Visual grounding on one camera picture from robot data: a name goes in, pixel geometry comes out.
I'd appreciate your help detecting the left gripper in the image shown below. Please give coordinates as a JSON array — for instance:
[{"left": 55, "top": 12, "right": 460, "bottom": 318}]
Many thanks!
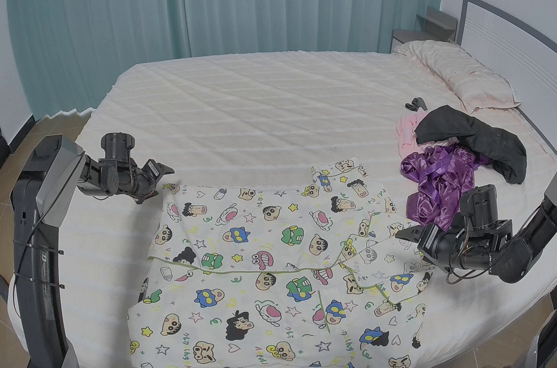
[{"left": 128, "top": 159, "right": 176, "bottom": 202}]

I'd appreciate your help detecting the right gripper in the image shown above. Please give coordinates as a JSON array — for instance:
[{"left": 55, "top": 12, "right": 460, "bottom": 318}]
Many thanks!
[{"left": 394, "top": 223, "right": 466, "bottom": 273}]

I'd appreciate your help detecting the white printed pyjama top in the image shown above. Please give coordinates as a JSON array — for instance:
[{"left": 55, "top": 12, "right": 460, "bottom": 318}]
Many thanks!
[{"left": 127, "top": 157, "right": 438, "bottom": 368}]

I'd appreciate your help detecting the bed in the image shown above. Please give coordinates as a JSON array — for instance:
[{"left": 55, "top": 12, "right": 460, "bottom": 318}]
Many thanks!
[{"left": 6, "top": 0, "right": 557, "bottom": 368}]

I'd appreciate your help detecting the purple satin garment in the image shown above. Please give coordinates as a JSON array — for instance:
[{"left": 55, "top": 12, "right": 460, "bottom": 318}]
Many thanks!
[{"left": 400, "top": 145, "right": 479, "bottom": 228}]

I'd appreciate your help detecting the pink garment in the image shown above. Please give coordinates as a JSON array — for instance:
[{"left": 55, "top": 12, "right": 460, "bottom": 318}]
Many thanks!
[{"left": 397, "top": 110, "right": 436, "bottom": 160}]

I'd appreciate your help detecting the black garment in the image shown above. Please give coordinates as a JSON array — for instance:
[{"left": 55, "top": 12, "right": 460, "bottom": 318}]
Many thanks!
[{"left": 414, "top": 105, "right": 527, "bottom": 185}]

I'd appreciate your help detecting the pale pink pillow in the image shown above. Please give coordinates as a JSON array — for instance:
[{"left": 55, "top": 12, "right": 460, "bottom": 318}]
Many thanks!
[{"left": 392, "top": 39, "right": 521, "bottom": 115}]

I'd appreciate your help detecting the grey bedside table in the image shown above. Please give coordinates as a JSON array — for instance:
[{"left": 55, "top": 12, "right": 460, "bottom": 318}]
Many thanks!
[{"left": 392, "top": 6, "right": 457, "bottom": 54}]

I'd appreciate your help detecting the black cable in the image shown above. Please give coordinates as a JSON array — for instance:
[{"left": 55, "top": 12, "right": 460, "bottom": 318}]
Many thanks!
[{"left": 446, "top": 266, "right": 477, "bottom": 285}]

